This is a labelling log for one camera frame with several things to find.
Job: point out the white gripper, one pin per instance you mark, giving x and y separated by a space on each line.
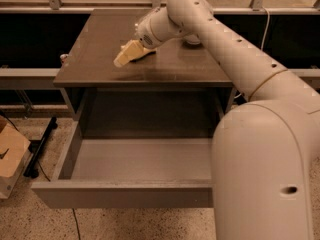
145 34

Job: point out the yellow sponge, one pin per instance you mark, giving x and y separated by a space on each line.
143 54

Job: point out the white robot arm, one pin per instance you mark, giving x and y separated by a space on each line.
262 150

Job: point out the grey cabinet with top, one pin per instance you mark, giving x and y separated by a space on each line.
177 92

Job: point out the open grey top drawer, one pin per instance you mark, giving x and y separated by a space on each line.
129 173

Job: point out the white bowl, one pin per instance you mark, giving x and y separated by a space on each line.
192 39

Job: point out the small can behind cabinet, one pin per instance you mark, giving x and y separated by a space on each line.
63 58

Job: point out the cardboard box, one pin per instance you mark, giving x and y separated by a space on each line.
13 149

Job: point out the black stand leg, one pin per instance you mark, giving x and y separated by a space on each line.
36 148

